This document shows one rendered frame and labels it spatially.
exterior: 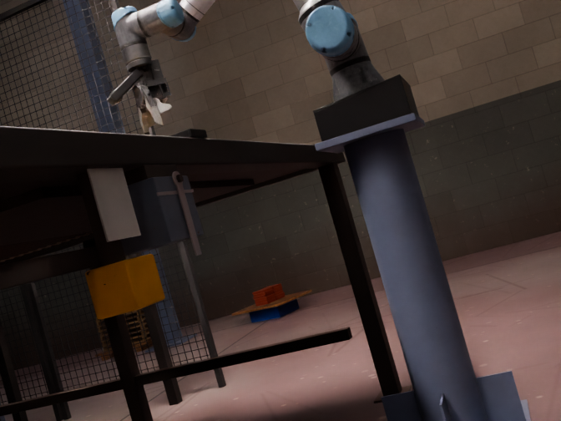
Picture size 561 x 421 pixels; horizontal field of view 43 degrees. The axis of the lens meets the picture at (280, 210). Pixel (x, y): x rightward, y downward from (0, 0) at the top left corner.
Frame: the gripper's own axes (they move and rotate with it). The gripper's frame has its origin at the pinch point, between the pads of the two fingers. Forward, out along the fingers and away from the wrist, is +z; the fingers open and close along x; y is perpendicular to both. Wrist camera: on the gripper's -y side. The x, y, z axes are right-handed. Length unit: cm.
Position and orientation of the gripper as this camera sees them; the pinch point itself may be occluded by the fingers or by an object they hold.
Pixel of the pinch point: (153, 134)
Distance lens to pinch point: 200.1
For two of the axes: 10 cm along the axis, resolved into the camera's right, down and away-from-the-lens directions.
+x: -4.0, 1.5, 9.1
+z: 3.0, 9.5, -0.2
